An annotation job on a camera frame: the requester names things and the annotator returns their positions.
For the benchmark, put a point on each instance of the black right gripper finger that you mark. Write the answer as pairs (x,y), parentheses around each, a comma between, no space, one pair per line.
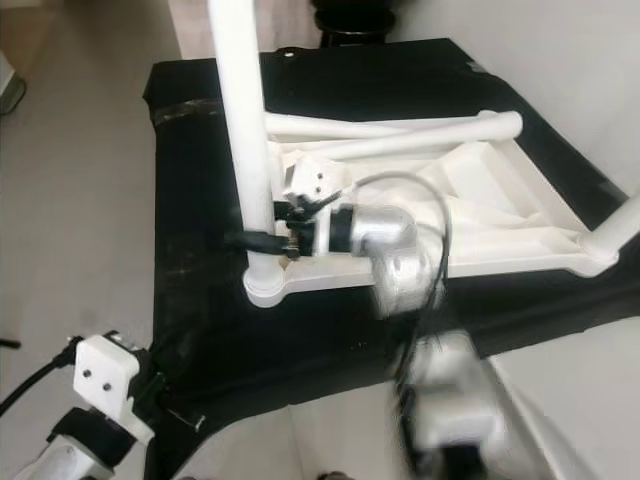
(255,241)

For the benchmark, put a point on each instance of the white plastic children table top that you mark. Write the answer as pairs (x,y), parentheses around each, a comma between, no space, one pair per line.
(510,210)

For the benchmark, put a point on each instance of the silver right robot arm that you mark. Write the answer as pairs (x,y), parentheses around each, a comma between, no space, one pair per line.
(380,230)

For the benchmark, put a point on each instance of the black tablecloth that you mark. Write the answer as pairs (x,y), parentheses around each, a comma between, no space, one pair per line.
(210,330)

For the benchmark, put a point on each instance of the dark shiny tape patch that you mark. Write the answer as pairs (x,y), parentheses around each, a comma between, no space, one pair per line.
(185,108)

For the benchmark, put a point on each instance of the black tripod leg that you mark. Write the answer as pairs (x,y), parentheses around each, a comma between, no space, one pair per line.
(10,343)

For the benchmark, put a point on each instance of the black round basin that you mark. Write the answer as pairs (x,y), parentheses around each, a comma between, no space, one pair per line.
(350,20)

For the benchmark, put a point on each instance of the pale low cabinet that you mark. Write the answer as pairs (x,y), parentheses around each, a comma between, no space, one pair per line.
(200,25)

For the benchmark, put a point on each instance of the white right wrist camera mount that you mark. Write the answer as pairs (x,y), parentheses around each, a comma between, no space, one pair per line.
(310,178)

